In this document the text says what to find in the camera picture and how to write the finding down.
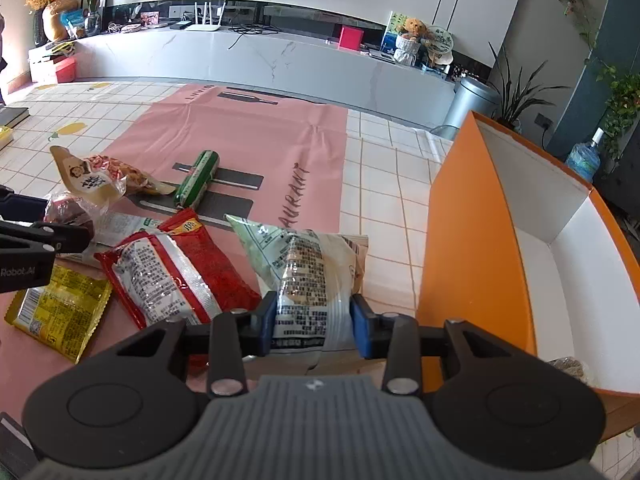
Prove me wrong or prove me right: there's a pink printed placemat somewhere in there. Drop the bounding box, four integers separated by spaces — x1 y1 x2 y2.
0 85 349 411

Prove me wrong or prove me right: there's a beige cartoon snack packet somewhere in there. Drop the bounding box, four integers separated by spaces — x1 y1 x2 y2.
50 145 177 207

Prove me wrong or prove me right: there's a yellow snack packet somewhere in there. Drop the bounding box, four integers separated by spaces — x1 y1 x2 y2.
5 262 113 365

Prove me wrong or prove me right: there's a brown teddy bear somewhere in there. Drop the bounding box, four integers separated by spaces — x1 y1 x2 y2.
402 17 430 42

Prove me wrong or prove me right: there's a pink-red gift box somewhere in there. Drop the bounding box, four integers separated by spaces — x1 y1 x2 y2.
338 25 365 51

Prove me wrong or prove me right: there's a black book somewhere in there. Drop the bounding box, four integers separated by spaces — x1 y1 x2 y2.
0 105 32 129

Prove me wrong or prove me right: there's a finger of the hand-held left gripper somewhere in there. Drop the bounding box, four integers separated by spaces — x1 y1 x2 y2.
0 185 49 222
0 222 96 262

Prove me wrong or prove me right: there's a red shoe box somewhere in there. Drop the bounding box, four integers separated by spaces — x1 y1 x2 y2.
51 56 79 84

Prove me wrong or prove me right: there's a long-leaf potted plant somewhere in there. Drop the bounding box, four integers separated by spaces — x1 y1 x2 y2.
487 42 572 134

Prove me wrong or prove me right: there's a trailing vine plant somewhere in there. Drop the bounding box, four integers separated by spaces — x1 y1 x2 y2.
542 0 640 161

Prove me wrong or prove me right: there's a green sausage packet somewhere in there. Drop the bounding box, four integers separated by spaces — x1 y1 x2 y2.
173 150 221 210

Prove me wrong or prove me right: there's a white and green snack bag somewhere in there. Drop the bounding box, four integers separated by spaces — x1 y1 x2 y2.
225 212 371 363

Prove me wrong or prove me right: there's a large blue water bottle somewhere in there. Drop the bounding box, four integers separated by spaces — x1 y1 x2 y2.
565 127 607 183

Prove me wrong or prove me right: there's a white snack packet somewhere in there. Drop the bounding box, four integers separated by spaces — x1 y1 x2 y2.
57 210 168 267

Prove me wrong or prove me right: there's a silver trash can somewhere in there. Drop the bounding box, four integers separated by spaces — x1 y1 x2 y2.
442 76 501 137

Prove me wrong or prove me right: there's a white woven basket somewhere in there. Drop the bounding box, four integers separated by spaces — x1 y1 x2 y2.
394 34 422 67

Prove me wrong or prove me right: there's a black cable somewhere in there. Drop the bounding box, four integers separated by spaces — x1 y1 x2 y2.
227 21 282 52

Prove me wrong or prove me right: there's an orange cardboard box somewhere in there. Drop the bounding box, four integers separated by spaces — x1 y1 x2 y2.
416 110 640 447

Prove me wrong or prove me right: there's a marble tv cabinet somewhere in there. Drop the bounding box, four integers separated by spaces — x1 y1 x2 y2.
27 25 458 130

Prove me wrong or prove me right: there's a brown round vase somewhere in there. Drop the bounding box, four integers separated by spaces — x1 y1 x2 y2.
41 0 82 44

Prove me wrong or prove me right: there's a dark red snack packet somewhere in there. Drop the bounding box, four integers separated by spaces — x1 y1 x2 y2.
42 192 97 242

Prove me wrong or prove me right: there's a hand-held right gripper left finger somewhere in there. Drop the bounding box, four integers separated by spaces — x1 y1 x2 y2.
117 290 278 397

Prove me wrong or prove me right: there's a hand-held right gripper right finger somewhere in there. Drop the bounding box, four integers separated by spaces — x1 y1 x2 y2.
350 292 506 395

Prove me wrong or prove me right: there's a round printed fan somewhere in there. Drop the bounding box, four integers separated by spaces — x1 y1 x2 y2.
421 26 456 67

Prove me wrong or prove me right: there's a white router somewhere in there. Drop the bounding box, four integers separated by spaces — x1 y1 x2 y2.
186 1 229 34

